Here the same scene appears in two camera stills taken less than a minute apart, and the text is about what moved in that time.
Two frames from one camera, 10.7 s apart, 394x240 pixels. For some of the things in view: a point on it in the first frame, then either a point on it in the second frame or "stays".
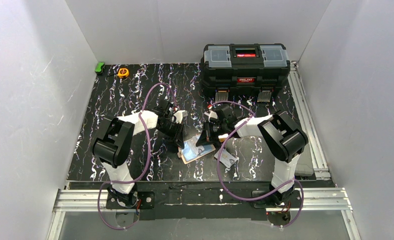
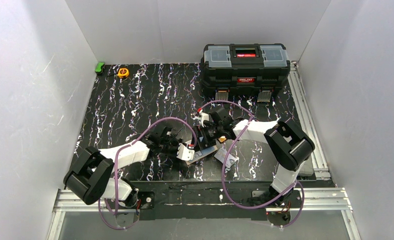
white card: x=225 y=158 stays
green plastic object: x=99 y=68 stays
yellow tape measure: x=123 y=73 stays
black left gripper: x=174 y=129 -> x=175 y=145
